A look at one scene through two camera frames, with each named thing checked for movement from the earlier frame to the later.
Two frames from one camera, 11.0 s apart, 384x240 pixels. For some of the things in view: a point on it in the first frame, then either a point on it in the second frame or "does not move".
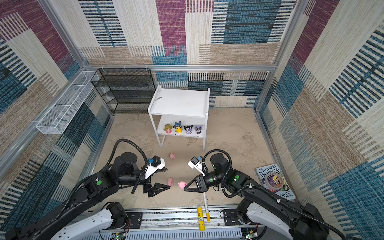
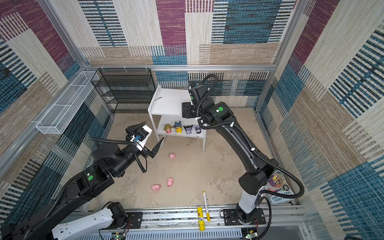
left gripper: [154, 190] → [145, 153]
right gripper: [201, 183] → [186, 107]
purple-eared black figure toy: [198, 129] does not move
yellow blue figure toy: [178, 127] does not move
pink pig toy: [170, 181] does not move
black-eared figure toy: [188, 129] does not move
